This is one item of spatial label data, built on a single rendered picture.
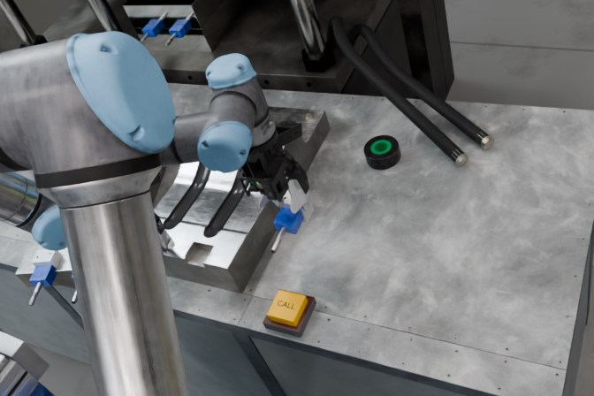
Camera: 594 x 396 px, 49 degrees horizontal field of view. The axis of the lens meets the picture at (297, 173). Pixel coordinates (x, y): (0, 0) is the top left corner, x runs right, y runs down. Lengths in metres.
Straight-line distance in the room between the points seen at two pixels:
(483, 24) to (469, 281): 2.15
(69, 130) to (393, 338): 0.80
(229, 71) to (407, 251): 0.54
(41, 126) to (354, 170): 1.00
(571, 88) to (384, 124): 1.39
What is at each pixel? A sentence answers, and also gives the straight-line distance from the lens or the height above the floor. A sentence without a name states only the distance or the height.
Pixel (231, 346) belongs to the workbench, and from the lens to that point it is 1.61.
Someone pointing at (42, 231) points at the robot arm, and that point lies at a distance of 1.07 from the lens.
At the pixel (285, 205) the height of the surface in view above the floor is 0.95.
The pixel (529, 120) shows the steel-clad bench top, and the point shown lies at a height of 0.80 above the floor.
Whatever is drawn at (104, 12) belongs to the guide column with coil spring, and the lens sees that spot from 2.24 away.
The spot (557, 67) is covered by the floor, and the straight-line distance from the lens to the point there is 2.99.
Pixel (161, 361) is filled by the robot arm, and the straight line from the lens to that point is 0.66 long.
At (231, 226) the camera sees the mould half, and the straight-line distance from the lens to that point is 1.38.
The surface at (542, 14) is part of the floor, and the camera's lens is 3.31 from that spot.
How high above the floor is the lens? 1.86
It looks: 43 degrees down
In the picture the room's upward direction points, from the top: 22 degrees counter-clockwise
